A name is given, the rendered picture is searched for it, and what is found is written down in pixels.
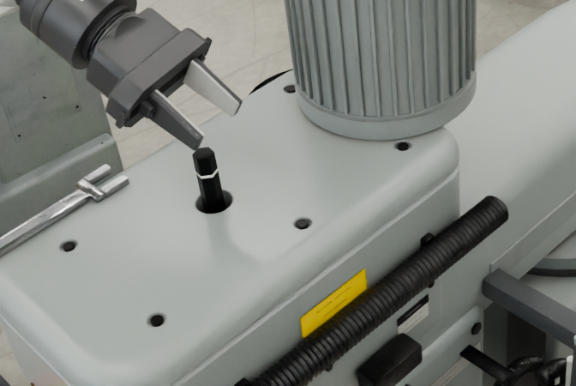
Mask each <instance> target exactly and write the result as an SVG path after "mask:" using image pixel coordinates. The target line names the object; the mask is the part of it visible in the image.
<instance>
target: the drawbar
mask: <svg viewBox="0 0 576 386"><path fill-rule="evenodd" d="M192 157H193V161H194V165H195V171H196V172H197V173H198V174H199V175H200V176H208V175H213V173H214V172H215V171H216V170H217V169H218V167H217V162H216V159H215V154H214V151H213V150H212V149H211V148H209V147H206V148H197V149H196V150H195V152H194V153H193V154H192ZM196 177H197V180H198V185H199V188H200V193H201V199H202V203H203V207H204V211H205V214H217V213H220V212H222V211H224V210H226V208H225V201H224V197H223V192H222V188H221V183H220V179H219V171H217V173H216V174H215V175H214V176H213V177H212V178H200V177H199V176H198V175H197V174H196Z"/></svg>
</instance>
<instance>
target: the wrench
mask: <svg viewBox="0 0 576 386"><path fill-rule="evenodd" d="M111 173H112V171H111V167H110V166H108V165H107V164H105V165H103V166H101V167H100V168H99V169H97V170H95V171H94V172H92V173H90V174H88V175H87V176H86V177H84V179H82V180H81V181H79V182H78V183H76V184H75V187H76V189H77V190H76V191H74V192H72V193H71V194H69V195H67V196H66V197H64V198H63V199H61V200H60V201H58V202H56V203H54V204H53V205H51V206H50V207H48V208H47V209H45V210H43V211H42V212H40V213H39V214H36V215H35V216H34V217H33V218H31V219H29V220H27V221H26V222H24V223H22V224H21V225H19V226H18V227H16V228H15V229H13V230H11V231H10V232H8V233H6V234H4V235H3V236H2V237H1V238H0V257H1V256H3V255H5V254H7V253H8V252H10V251H11V250H13V249H14V248H16V247H17V246H19V245H20V244H23V243H24V242H26V241H27V240H29V239H30V238H32V237H33V236H35V235H36V234H38V233H39V232H42V231H43V230H45V229H46V228H47V227H49V226H51V225H52V224H54V223H55V222H57V221H59V220H61V219H62V218H63V217H65V216H66V215H68V214H70V213H71V212H73V211H75V210H76V209H78V208H79V207H80V206H82V205H84V204H85V203H87V202H89V201H90V200H91V199H92V200H94V201H95V202H96V203H98V202H100V201H102V200H104V199H105V198H107V197H109V196H111V195H113V194H114V193H116V192H117V191H119V190H120V189H122V188H123V187H125V186H126V185H128V184H129V179H128V178H126V177H125V176H120V177H118V178H116V179H114V180H113V181H111V182H110V183H108V184H107V185H105V186H104V187H102V188H101V189H97V188H96V187H94V186H93V185H94V184H96V183H98V181H100V180H102V179H103V178H105V177H107V176H109V175H110V174H111ZM90 198H91V199H90Z"/></svg>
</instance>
